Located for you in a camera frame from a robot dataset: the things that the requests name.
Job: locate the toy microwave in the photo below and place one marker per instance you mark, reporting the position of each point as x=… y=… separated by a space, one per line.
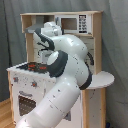
x=75 y=23

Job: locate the wooden toy kitchen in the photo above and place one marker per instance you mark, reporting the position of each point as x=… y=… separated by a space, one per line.
x=89 y=110

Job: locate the black toy faucet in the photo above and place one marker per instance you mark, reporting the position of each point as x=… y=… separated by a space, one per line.
x=91 y=58

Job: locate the grey range hood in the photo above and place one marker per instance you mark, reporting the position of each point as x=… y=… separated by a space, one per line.
x=37 y=22

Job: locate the red grey stove knob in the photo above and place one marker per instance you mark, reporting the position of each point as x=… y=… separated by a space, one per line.
x=34 y=84

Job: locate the toy oven door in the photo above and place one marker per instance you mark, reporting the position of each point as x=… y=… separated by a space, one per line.
x=26 y=103

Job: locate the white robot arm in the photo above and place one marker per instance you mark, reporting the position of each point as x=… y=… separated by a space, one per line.
x=67 y=65

